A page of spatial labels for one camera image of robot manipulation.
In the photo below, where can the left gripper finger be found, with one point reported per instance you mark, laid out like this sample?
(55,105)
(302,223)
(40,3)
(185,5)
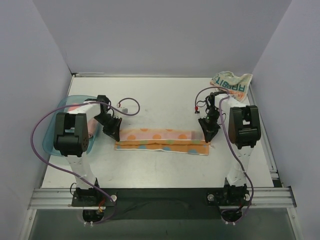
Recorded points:
(116,129)
(109,131)

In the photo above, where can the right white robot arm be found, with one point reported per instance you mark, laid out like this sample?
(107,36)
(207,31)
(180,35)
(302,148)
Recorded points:
(241,126)

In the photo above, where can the orange polka dot towel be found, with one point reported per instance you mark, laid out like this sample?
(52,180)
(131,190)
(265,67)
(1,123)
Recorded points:
(165,140)

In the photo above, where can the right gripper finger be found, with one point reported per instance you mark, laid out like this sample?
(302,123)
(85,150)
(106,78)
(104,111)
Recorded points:
(212,133)
(205,130)

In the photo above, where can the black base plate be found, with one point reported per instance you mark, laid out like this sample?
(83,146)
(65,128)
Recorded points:
(162,210)

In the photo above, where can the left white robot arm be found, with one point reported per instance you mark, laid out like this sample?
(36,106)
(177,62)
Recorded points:
(71,139)

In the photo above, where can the salmon rolled towel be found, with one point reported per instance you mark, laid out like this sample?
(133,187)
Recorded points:
(72,108)

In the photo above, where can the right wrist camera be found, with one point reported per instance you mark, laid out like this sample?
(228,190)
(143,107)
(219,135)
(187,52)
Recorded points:
(196,110)

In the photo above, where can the white rabbit print towel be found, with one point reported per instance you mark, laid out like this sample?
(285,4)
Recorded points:
(238,86)

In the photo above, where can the teal plastic tray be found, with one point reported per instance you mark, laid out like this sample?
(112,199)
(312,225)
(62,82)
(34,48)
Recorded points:
(48,141)

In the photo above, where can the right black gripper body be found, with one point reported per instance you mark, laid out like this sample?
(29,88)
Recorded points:
(208,124)

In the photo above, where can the aluminium front rail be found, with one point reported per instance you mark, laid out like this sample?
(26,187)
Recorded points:
(60,198)

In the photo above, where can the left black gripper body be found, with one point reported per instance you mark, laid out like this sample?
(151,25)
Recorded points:
(111,124)

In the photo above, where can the pink rolled towel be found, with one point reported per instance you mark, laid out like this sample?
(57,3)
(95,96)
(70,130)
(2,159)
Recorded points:
(92,126)

